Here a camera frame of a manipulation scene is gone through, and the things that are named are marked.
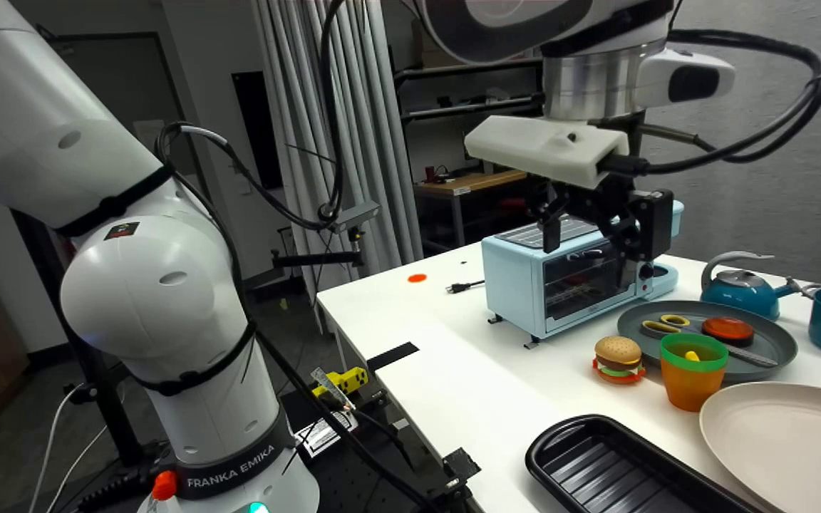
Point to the red stop button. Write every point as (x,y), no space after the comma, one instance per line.
(164,486)

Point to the light blue toaster oven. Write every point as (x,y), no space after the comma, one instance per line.
(524,292)

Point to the camera on mount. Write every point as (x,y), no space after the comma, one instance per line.
(355,216)

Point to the grey plate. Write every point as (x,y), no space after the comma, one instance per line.
(767,335)

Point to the teal kettle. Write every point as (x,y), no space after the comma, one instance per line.
(742,288)

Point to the orange cup with green rim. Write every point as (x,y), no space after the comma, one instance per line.
(692,388)

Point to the white curtain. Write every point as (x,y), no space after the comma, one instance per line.
(375,128)

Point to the orange round sticker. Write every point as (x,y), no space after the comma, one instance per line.
(417,278)

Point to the small yellow toy piece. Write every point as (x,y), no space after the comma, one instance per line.
(692,355)

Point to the toaster oven door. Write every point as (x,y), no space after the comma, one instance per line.
(589,288)

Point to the wooden table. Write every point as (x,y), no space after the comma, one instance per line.
(467,184)

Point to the toaster oven knob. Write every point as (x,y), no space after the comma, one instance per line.
(646,271)

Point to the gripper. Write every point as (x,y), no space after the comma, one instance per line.
(589,198)

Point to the black ribbed tray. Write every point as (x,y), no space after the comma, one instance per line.
(617,470)

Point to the toy burger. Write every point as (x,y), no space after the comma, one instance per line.
(618,358)

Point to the beige plate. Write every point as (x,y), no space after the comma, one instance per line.
(795,442)

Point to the black clamp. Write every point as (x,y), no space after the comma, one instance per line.
(462,467)

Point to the black shelf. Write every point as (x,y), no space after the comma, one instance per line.
(467,107)

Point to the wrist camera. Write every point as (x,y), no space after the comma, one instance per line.
(546,148)

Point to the red round lid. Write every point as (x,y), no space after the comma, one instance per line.
(727,330)

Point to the black tape strip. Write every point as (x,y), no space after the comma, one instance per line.
(393,355)

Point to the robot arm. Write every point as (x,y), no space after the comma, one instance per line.
(140,285)

